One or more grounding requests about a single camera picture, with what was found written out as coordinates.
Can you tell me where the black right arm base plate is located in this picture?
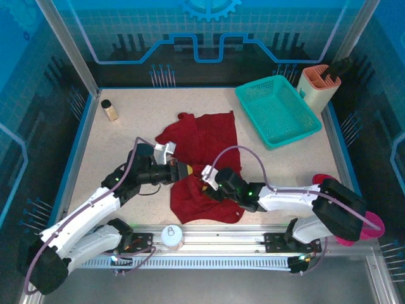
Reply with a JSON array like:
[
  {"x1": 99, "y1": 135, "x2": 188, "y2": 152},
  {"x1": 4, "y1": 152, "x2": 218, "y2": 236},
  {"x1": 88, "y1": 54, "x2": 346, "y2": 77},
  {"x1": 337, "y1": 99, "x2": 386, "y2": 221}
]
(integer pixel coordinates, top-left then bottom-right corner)
[{"x1": 264, "y1": 232, "x2": 323, "y2": 254}]

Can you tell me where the black controller box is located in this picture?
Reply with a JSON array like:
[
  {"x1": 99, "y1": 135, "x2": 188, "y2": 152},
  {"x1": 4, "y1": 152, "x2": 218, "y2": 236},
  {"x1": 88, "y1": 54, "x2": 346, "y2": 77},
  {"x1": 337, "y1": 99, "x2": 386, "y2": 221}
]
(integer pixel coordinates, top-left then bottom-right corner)
[
  {"x1": 109, "y1": 253, "x2": 134, "y2": 276},
  {"x1": 288, "y1": 253, "x2": 313, "y2": 276}
]

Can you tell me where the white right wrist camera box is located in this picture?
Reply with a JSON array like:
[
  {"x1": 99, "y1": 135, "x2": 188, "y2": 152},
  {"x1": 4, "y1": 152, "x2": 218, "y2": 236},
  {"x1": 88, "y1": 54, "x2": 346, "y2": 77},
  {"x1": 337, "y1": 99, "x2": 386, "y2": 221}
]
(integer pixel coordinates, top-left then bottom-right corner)
[{"x1": 201, "y1": 164, "x2": 222, "y2": 191}]

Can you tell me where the pink goblet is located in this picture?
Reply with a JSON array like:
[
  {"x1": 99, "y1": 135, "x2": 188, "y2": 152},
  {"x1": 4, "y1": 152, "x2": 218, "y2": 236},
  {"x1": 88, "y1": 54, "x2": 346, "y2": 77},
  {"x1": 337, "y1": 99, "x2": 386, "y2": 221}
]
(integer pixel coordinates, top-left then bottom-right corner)
[{"x1": 334, "y1": 211, "x2": 386, "y2": 248}]

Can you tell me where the white slotted cable duct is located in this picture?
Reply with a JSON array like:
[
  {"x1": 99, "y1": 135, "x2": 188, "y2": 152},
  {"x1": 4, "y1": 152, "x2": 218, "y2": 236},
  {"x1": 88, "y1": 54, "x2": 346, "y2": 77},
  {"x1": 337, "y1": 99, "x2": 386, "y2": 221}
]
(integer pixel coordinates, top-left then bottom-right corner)
[{"x1": 49, "y1": 256, "x2": 294, "y2": 270}]

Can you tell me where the black utensil handle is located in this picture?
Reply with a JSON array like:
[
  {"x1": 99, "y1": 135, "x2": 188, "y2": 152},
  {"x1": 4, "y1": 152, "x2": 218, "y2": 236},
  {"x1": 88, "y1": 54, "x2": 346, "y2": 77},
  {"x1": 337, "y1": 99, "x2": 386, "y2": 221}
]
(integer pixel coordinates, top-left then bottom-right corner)
[{"x1": 321, "y1": 56, "x2": 357, "y2": 80}]

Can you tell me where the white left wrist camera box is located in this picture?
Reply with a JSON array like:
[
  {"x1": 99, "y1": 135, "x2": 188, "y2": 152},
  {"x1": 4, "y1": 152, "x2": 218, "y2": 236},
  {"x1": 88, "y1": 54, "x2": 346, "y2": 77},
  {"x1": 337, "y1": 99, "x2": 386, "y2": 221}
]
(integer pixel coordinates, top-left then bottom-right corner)
[{"x1": 153, "y1": 141, "x2": 177, "y2": 165}]

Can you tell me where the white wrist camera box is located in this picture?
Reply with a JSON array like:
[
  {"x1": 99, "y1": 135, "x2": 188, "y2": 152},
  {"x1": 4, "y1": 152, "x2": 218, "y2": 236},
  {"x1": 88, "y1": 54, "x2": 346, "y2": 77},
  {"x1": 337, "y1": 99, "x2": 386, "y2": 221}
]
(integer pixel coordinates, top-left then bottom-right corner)
[
  {"x1": 153, "y1": 141, "x2": 177, "y2": 165},
  {"x1": 201, "y1": 164, "x2": 222, "y2": 191}
]

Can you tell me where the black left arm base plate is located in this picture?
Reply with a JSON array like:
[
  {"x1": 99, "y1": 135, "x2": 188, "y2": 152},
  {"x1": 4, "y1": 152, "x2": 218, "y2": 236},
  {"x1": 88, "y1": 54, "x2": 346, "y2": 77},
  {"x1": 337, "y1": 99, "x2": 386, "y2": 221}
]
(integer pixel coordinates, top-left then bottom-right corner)
[{"x1": 96, "y1": 232, "x2": 155, "y2": 254}]

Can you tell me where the spice jar black lid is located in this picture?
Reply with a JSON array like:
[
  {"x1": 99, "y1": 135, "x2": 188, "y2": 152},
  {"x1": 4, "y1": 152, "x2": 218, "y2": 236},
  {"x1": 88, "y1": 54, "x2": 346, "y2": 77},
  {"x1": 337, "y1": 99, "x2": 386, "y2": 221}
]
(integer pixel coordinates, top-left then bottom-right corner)
[{"x1": 100, "y1": 99, "x2": 120, "y2": 122}]

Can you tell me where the aluminium frame post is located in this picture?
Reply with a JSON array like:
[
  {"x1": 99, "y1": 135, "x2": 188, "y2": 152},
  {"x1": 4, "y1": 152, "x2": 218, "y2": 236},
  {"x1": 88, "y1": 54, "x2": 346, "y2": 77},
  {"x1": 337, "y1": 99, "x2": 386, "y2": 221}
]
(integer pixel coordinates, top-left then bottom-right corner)
[
  {"x1": 334, "y1": 0, "x2": 382, "y2": 66},
  {"x1": 34, "y1": 0, "x2": 102, "y2": 98}
]

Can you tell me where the teal plastic lattice basket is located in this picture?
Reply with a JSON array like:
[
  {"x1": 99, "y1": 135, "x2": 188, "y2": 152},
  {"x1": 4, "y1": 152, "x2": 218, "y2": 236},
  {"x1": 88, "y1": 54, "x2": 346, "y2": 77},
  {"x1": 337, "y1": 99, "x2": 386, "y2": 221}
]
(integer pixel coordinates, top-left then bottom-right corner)
[{"x1": 235, "y1": 75, "x2": 323, "y2": 150}]

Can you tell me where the aluminium front rail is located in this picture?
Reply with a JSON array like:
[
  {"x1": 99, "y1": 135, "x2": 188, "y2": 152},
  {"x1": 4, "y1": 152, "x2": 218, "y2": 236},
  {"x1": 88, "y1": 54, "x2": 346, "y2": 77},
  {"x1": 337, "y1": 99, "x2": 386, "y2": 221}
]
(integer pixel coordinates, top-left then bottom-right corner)
[{"x1": 39, "y1": 224, "x2": 382, "y2": 256}]

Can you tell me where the cream utensil holder orange rim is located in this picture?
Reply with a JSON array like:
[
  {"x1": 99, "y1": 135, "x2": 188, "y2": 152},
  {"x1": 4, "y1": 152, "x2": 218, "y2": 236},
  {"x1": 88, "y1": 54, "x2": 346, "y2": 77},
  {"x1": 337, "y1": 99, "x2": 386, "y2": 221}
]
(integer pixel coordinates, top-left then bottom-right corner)
[{"x1": 296, "y1": 64, "x2": 342, "y2": 115}]

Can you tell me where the red t-shirt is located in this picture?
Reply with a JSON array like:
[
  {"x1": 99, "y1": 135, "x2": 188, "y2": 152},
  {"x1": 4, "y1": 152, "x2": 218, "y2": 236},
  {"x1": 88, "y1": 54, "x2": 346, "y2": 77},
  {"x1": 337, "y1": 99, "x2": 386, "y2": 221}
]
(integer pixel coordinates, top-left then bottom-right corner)
[{"x1": 154, "y1": 110, "x2": 244, "y2": 225}]

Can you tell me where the tin can pull-tab lid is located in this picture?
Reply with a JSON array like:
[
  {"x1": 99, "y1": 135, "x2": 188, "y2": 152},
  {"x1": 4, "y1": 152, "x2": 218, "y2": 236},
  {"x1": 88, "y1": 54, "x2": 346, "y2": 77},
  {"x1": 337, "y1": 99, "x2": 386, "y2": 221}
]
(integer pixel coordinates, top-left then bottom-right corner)
[{"x1": 161, "y1": 224, "x2": 185, "y2": 251}]

